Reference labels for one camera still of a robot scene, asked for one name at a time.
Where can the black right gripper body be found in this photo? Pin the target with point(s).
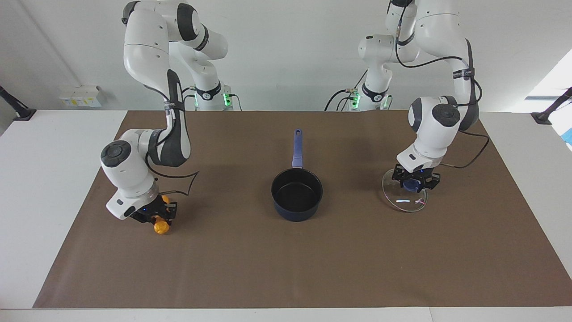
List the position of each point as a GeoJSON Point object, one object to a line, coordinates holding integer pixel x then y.
{"type": "Point", "coordinates": [145, 213]}

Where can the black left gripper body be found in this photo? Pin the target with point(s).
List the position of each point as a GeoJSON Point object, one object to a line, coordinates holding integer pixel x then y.
{"type": "Point", "coordinates": [418, 174]}

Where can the white wall socket box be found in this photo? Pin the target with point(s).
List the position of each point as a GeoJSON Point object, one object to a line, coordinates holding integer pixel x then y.
{"type": "Point", "coordinates": [85, 97]}

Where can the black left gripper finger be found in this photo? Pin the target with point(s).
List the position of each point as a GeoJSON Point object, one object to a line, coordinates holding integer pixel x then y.
{"type": "Point", "coordinates": [397, 174]}
{"type": "Point", "coordinates": [432, 183]}

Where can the yellow toy corn cob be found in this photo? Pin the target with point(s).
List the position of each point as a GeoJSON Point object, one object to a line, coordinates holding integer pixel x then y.
{"type": "Point", "coordinates": [161, 227]}

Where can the black camera stand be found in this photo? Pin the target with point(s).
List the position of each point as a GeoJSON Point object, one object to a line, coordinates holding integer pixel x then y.
{"type": "Point", "coordinates": [20, 112]}
{"type": "Point", "coordinates": [547, 115]}

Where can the brown table mat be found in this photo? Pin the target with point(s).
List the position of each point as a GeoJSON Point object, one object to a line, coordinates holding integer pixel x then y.
{"type": "Point", "coordinates": [357, 259]}

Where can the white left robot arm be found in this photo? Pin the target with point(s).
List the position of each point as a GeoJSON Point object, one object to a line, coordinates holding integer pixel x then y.
{"type": "Point", "coordinates": [435, 120]}

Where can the blue object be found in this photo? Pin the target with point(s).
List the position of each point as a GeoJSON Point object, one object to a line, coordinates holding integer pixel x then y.
{"type": "Point", "coordinates": [569, 136]}

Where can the glass lid purple knob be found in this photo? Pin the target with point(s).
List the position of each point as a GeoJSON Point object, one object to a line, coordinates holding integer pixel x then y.
{"type": "Point", "coordinates": [402, 203]}

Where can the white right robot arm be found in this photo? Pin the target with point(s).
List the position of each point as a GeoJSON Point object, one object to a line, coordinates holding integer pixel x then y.
{"type": "Point", "coordinates": [143, 53]}

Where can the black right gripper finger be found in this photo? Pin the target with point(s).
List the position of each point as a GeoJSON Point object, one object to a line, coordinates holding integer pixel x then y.
{"type": "Point", "coordinates": [153, 219]}
{"type": "Point", "coordinates": [171, 210]}

